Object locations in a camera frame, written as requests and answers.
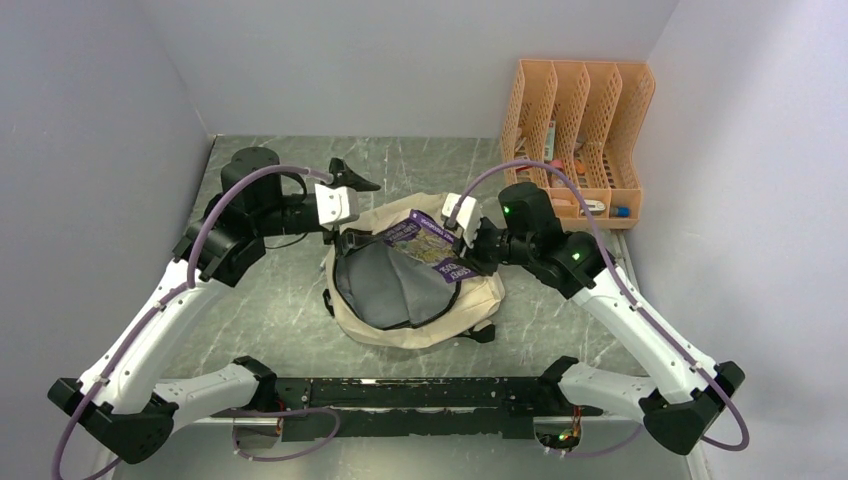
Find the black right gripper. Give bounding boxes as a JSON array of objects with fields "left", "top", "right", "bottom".
[{"left": 450, "top": 215, "right": 536, "bottom": 276}]

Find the purple illustrated paperback book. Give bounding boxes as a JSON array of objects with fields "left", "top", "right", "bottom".
[{"left": 379, "top": 209, "right": 478, "bottom": 283}]

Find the beige canvas backpack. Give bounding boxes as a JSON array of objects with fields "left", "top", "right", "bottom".
[{"left": 323, "top": 193, "right": 505, "bottom": 350}]

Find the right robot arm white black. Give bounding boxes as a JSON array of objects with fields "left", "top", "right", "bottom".
[{"left": 469, "top": 182, "right": 745, "bottom": 456}]

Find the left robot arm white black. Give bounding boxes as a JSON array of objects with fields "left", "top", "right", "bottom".
[{"left": 48, "top": 147, "right": 376, "bottom": 464}]

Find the white stapler in organizer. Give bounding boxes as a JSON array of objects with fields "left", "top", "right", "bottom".
[{"left": 582, "top": 199, "right": 607, "bottom": 214}]

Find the blue cap item in organizer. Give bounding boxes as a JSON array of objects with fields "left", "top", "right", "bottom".
[{"left": 609, "top": 206, "right": 631, "bottom": 218}]

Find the green white packet in organizer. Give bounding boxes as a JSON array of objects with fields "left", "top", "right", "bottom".
[{"left": 543, "top": 119, "right": 556, "bottom": 162}]

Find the orange plastic file organizer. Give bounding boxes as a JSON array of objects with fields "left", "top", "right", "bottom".
[{"left": 500, "top": 59, "right": 656, "bottom": 230}]

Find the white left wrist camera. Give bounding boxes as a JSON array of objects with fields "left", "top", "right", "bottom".
[{"left": 314, "top": 184, "right": 360, "bottom": 229}]

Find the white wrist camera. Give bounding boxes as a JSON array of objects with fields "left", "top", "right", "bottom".
[
  {"left": 314, "top": 184, "right": 360, "bottom": 229},
  {"left": 441, "top": 193, "right": 483, "bottom": 248}
]

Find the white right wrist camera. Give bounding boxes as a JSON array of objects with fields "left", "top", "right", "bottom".
[{"left": 441, "top": 193, "right": 483, "bottom": 248}]

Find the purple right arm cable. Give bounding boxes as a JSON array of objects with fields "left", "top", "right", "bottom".
[{"left": 447, "top": 158, "right": 751, "bottom": 460}]

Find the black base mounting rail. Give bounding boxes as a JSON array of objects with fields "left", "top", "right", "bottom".
[{"left": 210, "top": 376, "right": 604, "bottom": 444}]

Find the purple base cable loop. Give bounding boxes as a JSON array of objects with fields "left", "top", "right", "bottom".
[{"left": 231, "top": 407, "right": 341, "bottom": 464}]

